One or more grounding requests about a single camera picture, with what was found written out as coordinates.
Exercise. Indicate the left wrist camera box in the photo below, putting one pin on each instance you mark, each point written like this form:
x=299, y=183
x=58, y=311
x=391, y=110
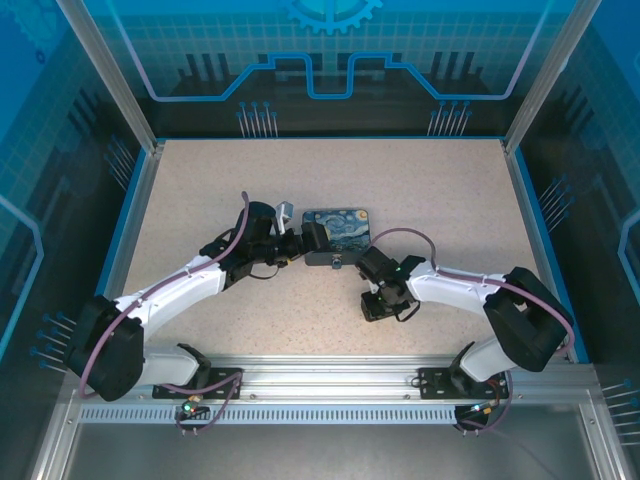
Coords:
x=284, y=212

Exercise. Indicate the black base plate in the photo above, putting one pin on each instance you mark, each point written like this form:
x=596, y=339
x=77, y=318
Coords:
x=435, y=385
x=225, y=387

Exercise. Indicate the small teal padlock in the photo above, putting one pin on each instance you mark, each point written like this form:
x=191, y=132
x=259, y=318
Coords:
x=336, y=261

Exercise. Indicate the aluminium front rail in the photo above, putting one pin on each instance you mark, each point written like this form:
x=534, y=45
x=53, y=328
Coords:
x=325, y=372

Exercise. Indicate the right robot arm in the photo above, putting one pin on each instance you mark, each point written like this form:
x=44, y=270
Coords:
x=450, y=287

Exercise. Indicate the aluminium side rail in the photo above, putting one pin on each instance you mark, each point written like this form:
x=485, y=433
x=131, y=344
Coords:
x=154, y=160
x=511, y=160

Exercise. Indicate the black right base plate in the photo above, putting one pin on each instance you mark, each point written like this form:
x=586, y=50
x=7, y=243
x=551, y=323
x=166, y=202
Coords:
x=435, y=385

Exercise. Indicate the starry night tin box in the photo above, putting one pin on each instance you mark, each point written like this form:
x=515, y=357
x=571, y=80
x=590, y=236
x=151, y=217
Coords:
x=347, y=230

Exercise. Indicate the grey metal sheet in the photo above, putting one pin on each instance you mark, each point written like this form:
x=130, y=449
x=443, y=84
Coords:
x=325, y=450

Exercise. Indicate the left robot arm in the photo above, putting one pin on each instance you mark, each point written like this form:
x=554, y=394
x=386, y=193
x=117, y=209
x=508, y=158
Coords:
x=170, y=295

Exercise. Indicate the small LED connector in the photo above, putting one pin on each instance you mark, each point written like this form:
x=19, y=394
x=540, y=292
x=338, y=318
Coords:
x=191, y=407
x=482, y=409

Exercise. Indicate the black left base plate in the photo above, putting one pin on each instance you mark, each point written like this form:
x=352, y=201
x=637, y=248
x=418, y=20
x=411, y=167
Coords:
x=225, y=387

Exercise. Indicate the aluminium frame post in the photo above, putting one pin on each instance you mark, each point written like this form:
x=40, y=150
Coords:
x=548, y=75
x=116, y=75

